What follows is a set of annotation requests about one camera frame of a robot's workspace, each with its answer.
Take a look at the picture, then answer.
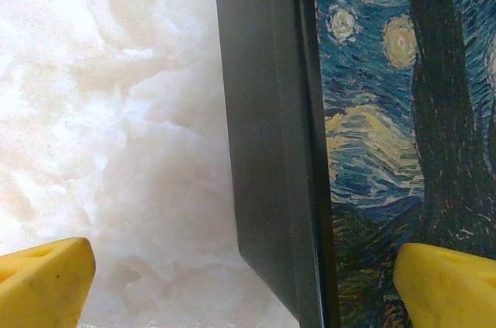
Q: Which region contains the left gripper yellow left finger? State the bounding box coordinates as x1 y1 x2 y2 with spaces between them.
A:
0 237 97 328

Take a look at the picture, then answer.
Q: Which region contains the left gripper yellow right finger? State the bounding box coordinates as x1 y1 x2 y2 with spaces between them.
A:
392 242 496 328

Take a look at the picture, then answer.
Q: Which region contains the starry night painted tin box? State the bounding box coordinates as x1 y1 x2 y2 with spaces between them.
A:
212 0 496 328

